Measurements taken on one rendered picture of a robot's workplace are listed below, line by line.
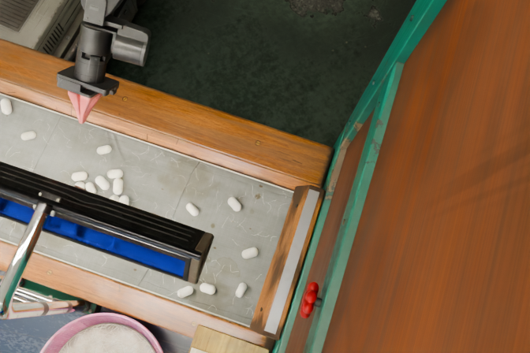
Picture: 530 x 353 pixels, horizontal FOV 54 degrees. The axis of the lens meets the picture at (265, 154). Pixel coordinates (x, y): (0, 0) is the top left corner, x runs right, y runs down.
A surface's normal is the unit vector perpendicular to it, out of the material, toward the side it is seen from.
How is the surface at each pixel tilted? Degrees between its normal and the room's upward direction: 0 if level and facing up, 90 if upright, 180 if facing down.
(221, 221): 0
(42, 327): 0
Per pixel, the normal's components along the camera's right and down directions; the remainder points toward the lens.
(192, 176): 0.03, -0.25
